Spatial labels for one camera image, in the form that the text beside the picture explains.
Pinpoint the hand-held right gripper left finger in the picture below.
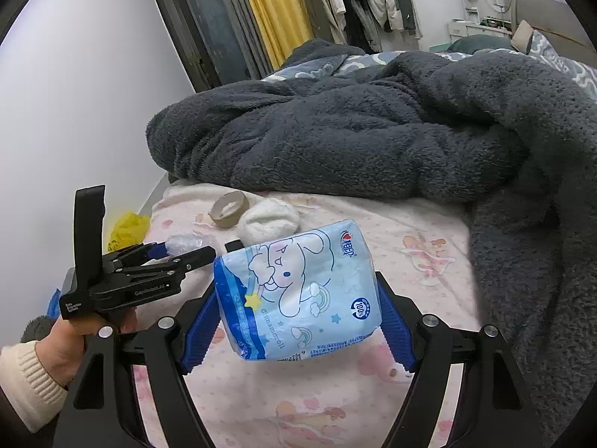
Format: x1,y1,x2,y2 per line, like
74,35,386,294
56,284,220,448

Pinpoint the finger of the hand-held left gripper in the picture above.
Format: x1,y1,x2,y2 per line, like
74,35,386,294
103,241,171,267
112,247,218,277

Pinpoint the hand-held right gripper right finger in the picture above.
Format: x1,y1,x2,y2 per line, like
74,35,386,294
375,271,535,448

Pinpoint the clear plastic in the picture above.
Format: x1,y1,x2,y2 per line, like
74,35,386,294
165,233,213,257

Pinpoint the cardboard tape core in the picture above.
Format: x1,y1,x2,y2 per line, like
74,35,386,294
210,192,250,229

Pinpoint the white paper wad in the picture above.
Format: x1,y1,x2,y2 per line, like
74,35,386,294
239,198,300,246

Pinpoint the blue cartoon tissue packet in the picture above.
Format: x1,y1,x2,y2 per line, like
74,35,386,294
213,218,383,364

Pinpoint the person's left forearm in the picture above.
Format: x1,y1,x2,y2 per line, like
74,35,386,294
0,342,68,432

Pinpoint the person's left hand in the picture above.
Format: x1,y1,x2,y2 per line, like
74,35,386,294
44,312,138,388

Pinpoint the yellow plastic bag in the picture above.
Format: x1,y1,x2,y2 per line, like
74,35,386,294
107,211,152,253

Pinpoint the grey fluffy cloth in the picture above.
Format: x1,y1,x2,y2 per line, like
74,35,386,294
21,315,59,343

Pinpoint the pink cartoon printed blanket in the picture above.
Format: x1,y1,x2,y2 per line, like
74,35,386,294
131,182,483,448

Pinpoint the dark grey fleece blanket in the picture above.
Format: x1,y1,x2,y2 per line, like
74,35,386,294
146,37,597,448

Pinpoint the blue patterned duvet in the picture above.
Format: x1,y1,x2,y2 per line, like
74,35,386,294
261,30,597,101

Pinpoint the dark framed glass door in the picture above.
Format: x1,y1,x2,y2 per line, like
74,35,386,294
144,0,262,89

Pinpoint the yellow curtain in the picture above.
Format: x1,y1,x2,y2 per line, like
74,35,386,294
232,0,315,71

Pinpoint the beige coat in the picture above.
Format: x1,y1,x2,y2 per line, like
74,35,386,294
305,0,348,45

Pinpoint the black jacket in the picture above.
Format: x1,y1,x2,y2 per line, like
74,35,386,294
326,0,383,52

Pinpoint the dark teal pillow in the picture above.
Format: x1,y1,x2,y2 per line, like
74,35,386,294
445,35,514,54

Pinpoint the white vanity desk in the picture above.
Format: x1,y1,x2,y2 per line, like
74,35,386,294
448,19,514,38

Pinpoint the beige pillow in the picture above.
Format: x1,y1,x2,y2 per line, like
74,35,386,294
510,19,537,54

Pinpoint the beige padded headboard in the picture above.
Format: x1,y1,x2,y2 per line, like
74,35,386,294
510,0,597,61

